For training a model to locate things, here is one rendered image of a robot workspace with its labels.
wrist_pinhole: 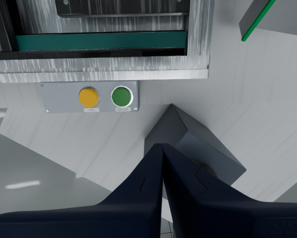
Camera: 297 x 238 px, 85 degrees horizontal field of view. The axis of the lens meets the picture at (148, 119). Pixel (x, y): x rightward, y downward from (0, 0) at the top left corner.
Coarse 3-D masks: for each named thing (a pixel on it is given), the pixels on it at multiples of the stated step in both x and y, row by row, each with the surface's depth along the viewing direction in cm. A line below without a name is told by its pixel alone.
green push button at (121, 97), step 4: (120, 88) 33; (124, 88) 34; (116, 92) 33; (120, 92) 33; (124, 92) 33; (128, 92) 34; (112, 96) 34; (116, 96) 34; (120, 96) 34; (124, 96) 34; (128, 96) 34; (112, 100) 34; (116, 100) 34; (120, 100) 34; (124, 100) 34; (128, 100) 34; (116, 104) 34; (120, 104) 34; (124, 104) 34
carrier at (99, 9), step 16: (64, 0) 28; (80, 0) 28; (96, 0) 28; (112, 0) 28; (128, 0) 28; (144, 0) 28; (160, 0) 28; (176, 0) 28; (64, 16) 30; (80, 16) 30; (96, 16) 30; (112, 16) 30; (128, 16) 31
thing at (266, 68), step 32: (224, 0) 38; (96, 32) 40; (128, 32) 40; (224, 32) 40; (256, 32) 40; (224, 64) 42; (256, 64) 42; (288, 64) 42; (0, 96) 45; (32, 96) 45; (160, 96) 45; (192, 96) 45; (224, 96) 45; (256, 96) 45; (288, 96) 45
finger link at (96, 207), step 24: (144, 168) 6; (120, 192) 5; (144, 192) 5; (0, 216) 2; (24, 216) 2; (48, 216) 2; (72, 216) 2; (96, 216) 2; (120, 216) 2; (144, 216) 2
